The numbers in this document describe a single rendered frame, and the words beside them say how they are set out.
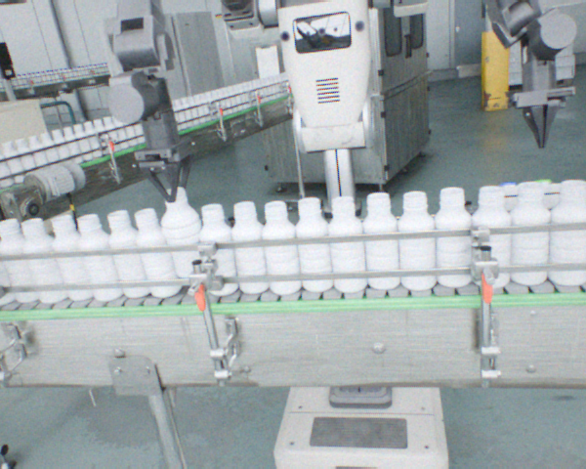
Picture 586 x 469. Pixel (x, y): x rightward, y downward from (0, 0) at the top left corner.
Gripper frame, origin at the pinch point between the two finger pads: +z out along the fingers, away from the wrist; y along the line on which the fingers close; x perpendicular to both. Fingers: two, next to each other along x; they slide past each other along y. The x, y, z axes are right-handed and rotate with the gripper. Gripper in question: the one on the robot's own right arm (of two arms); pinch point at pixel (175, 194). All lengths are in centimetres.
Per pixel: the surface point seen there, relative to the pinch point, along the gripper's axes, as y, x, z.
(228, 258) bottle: 2.0, 8.3, 12.0
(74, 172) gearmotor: -114, -97, 19
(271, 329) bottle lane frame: 5.3, 15.0, 25.0
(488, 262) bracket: 11, 51, 11
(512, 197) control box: -13, 59, 9
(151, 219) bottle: 1.2, -4.9, 3.9
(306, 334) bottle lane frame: 5.3, 21.3, 26.1
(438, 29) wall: -1200, 142, 6
